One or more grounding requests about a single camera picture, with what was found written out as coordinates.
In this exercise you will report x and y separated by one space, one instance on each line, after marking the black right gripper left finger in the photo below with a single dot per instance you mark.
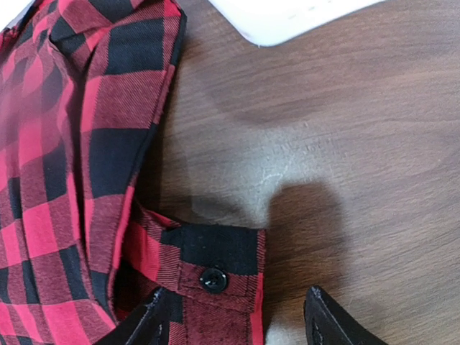
147 324

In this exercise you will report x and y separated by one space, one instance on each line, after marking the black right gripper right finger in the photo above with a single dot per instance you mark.
327 322

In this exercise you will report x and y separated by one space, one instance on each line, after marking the red black plaid shirt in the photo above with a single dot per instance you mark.
83 88

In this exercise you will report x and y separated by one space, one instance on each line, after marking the white plastic basket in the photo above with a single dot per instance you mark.
268 23

